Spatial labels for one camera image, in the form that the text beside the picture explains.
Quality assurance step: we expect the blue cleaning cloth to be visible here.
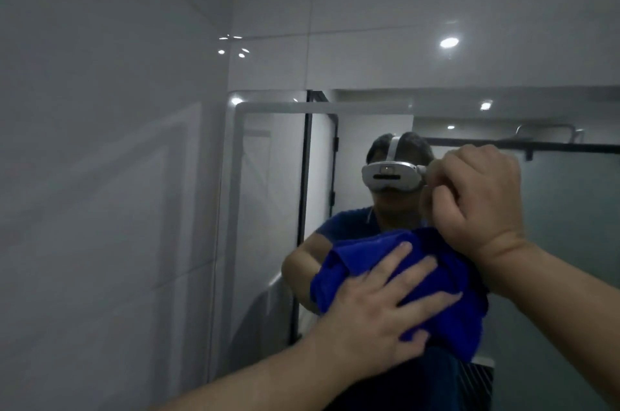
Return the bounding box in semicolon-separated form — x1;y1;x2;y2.
310;226;490;364

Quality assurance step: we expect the person's right forearm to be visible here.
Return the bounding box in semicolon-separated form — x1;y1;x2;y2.
472;237;620;411

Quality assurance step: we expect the wall mirror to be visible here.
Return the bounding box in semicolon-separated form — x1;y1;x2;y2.
227;88;620;411

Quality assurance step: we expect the person's left forearm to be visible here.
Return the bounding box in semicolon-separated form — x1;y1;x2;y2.
157;334;361;411

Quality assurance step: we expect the person's left hand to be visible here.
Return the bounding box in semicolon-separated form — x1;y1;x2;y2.
309;241;464;381

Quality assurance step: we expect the person's right hand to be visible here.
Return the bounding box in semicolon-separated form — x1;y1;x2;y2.
420;144;528;265

